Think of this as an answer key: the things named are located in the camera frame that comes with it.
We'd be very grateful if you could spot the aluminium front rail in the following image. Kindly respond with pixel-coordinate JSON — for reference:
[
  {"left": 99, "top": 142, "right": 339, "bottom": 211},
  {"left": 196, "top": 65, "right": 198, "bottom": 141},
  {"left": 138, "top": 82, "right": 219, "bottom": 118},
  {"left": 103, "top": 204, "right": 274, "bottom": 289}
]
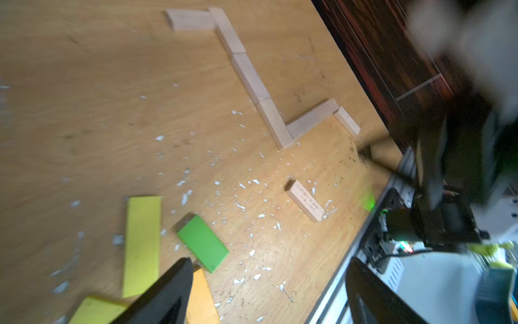
[{"left": 304, "top": 147, "right": 418, "bottom": 324}]

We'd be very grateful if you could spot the small yellow block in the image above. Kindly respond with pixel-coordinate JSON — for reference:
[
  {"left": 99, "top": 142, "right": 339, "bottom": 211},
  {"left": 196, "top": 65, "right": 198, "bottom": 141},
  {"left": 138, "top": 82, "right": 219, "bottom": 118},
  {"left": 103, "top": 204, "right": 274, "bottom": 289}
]
[{"left": 186, "top": 268, "right": 221, "bottom": 324}]

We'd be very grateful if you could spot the short green block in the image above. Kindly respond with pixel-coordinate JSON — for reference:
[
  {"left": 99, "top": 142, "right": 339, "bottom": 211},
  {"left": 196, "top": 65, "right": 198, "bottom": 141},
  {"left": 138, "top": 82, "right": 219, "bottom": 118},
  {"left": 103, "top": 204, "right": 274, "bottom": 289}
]
[{"left": 178, "top": 215, "right": 229, "bottom": 274}]

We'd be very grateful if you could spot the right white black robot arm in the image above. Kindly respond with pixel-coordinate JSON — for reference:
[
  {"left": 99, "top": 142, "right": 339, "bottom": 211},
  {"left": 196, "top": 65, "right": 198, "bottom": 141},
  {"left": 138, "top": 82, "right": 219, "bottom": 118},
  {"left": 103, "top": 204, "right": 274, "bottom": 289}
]
[{"left": 380, "top": 1, "right": 517, "bottom": 252}]

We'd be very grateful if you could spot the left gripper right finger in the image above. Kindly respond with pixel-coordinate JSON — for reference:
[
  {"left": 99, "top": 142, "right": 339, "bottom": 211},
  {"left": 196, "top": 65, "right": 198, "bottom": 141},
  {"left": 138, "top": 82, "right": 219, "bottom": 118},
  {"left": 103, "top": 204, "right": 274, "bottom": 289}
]
[{"left": 345, "top": 257, "right": 426, "bottom": 324}]

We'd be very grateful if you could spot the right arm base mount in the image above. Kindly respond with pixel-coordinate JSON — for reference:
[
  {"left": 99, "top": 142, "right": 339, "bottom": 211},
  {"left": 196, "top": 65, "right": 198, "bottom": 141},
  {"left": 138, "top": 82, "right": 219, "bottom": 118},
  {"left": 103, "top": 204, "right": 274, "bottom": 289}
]
[{"left": 360, "top": 188, "right": 432, "bottom": 274}]

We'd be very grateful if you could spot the natural wood block crosswise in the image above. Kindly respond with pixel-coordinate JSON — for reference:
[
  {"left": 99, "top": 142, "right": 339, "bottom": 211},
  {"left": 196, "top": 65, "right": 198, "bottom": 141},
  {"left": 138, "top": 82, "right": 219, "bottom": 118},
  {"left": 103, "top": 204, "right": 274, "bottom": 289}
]
[{"left": 165, "top": 9, "right": 217, "bottom": 31}]

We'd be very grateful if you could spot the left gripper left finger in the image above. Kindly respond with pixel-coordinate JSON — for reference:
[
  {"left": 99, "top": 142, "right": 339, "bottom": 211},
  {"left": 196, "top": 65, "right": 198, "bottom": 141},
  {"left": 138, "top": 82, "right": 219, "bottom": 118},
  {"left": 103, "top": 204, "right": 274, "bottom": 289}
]
[{"left": 113, "top": 258, "right": 194, "bottom": 324}]

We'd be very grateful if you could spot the teal bin outside enclosure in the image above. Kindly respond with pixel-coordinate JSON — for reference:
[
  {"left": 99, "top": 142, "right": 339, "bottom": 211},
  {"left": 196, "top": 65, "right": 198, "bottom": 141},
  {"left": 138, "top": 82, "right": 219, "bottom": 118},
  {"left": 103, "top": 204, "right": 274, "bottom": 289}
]
[{"left": 475, "top": 265, "right": 517, "bottom": 323}]

